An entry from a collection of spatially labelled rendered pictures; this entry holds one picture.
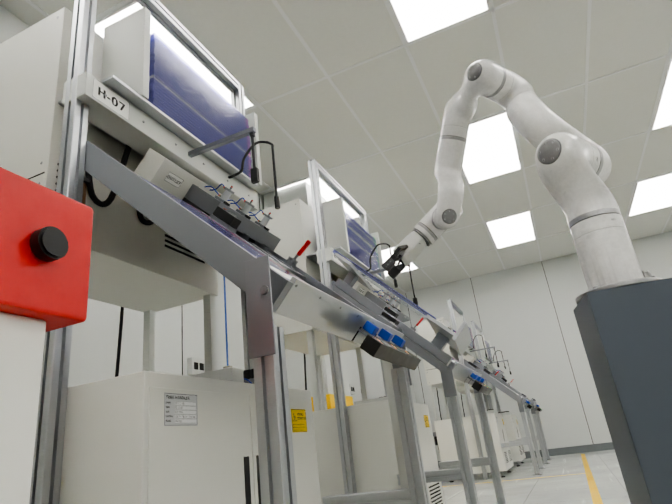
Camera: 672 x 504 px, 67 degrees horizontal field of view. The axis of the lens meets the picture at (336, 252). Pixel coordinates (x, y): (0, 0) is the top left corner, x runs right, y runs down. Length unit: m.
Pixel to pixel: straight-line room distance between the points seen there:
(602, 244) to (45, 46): 1.58
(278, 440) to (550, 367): 8.18
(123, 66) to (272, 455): 1.19
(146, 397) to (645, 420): 0.98
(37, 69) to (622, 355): 1.66
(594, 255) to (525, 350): 7.62
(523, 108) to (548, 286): 7.62
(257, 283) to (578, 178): 0.85
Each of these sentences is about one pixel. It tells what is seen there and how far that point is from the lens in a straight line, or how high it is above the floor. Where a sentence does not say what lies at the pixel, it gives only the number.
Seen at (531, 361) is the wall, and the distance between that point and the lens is 8.90.
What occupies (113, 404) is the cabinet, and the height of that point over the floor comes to 0.57.
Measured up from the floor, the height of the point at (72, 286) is 0.66.
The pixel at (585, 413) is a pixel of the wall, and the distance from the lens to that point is 8.84.
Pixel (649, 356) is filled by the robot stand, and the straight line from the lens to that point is 1.26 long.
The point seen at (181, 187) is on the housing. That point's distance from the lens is 1.55.
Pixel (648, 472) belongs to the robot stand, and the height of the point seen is 0.33.
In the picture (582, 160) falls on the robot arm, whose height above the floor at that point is 1.01.
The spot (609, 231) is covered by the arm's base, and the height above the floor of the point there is 0.84.
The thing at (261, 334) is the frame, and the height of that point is 0.63.
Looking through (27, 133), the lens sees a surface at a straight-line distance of 1.61.
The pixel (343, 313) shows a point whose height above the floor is 0.71.
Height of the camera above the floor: 0.44
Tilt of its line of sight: 21 degrees up
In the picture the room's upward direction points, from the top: 7 degrees counter-clockwise
